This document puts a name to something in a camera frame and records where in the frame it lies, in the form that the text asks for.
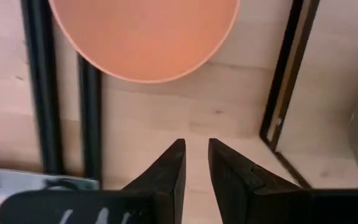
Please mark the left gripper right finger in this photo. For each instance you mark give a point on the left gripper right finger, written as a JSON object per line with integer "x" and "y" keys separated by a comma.
{"x": 238, "y": 193}

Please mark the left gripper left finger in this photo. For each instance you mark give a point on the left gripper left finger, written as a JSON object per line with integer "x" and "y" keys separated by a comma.
{"x": 163, "y": 186}

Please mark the orange bowl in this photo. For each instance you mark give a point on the orange bowl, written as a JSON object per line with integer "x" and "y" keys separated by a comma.
{"x": 145, "y": 37}

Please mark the black frame wooden shelf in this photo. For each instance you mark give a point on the black frame wooden shelf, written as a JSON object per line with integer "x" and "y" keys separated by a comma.
{"x": 280, "y": 62}

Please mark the black table frame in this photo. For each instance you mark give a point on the black table frame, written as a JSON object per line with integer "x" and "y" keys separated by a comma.
{"x": 42, "y": 93}

